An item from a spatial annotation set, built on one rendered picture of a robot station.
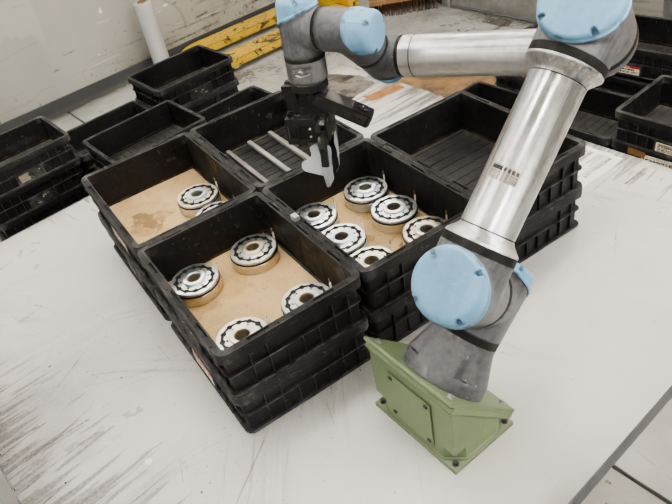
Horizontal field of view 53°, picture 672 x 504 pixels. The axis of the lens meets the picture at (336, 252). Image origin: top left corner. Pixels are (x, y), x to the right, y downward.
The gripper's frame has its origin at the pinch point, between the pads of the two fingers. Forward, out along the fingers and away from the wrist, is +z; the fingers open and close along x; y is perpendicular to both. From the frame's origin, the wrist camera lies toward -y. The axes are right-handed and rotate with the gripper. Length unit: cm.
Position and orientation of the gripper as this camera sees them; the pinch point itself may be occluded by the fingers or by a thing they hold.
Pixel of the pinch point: (334, 173)
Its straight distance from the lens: 136.8
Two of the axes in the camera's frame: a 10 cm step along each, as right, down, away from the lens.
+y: -9.7, -0.1, 2.5
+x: -2.0, 5.9, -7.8
